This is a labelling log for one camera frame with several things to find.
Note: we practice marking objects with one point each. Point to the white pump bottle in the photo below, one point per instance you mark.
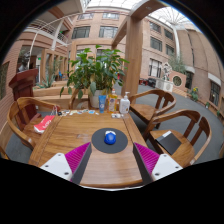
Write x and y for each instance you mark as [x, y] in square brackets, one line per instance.
[124, 106]

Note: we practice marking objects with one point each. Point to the wooden armchair with notebook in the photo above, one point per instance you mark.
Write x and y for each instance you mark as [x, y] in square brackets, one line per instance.
[186, 151]

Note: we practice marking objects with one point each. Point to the white statue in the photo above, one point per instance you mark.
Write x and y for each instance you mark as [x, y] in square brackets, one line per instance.
[166, 71]

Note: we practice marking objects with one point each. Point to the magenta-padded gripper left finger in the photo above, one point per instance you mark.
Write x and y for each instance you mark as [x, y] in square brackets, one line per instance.
[77, 158]

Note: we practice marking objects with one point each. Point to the yellow liquid bottle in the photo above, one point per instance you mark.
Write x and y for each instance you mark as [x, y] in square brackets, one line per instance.
[112, 103]

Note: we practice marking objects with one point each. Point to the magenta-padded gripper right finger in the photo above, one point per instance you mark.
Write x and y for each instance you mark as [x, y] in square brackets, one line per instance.
[148, 158]

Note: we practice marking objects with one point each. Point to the empty wooden armchair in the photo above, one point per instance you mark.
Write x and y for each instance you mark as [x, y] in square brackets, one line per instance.
[145, 111]

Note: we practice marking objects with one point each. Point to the green potted plant white pot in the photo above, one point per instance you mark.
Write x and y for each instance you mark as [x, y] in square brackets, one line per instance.
[95, 71]

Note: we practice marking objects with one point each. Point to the small white packet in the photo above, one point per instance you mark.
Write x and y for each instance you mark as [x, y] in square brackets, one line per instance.
[116, 115]

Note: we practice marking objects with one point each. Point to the yellow flowering plant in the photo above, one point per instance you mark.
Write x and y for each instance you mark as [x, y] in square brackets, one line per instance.
[194, 94]

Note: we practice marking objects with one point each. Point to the black notebook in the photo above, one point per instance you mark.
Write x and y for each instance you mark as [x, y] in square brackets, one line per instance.
[169, 143]

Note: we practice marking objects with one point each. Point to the round dark grey mouse pad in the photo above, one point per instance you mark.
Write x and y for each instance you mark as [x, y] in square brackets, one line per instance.
[98, 141]

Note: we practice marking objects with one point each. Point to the blue and white computer mouse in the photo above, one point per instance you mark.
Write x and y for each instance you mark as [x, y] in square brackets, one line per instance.
[110, 138]

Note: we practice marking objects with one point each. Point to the wooden armchair with red item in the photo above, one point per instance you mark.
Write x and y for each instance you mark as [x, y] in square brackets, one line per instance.
[20, 106]

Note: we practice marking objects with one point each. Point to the wooden armchair behind plant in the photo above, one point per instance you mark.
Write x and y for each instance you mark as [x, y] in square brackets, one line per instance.
[74, 96]

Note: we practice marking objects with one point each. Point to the blue squeeze tube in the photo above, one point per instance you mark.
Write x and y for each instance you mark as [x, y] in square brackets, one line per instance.
[102, 104]

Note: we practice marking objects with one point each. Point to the dark red wooden lectern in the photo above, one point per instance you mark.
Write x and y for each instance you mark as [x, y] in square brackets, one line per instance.
[23, 85]

